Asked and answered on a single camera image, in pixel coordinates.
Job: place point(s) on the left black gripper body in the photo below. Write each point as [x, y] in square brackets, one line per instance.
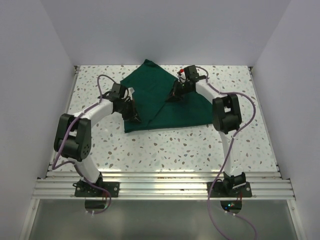
[126, 109]

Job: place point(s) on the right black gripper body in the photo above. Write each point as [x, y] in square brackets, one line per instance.
[183, 88]

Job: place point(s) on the green surgical drape cloth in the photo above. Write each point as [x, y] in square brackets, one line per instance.
[152, 85]

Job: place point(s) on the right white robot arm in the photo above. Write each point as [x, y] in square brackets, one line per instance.
[227, 119]

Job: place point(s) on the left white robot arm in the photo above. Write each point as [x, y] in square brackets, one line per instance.
[73, 139]

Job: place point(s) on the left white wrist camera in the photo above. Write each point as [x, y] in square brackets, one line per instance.
[131, 91]

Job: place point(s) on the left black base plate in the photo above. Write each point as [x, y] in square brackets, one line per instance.
[84, 190]

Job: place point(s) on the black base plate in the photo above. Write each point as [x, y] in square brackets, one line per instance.
[84, 190]
[220, 191]

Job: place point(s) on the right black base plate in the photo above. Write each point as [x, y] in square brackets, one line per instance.
[220, 191]

